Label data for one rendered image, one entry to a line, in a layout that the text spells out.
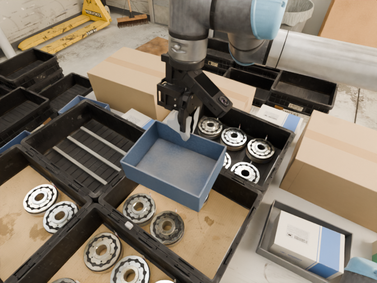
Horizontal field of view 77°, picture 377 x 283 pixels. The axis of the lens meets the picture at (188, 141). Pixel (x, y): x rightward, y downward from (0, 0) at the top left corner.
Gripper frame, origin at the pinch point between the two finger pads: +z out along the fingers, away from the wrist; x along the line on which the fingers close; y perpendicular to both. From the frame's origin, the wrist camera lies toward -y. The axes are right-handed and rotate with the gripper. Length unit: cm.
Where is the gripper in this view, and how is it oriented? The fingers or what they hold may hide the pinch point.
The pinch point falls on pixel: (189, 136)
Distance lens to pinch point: 59.8
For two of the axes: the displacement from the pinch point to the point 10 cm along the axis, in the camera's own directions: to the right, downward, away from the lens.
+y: -8.6, -3.8, 3.4
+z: -0.7, 7.5, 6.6
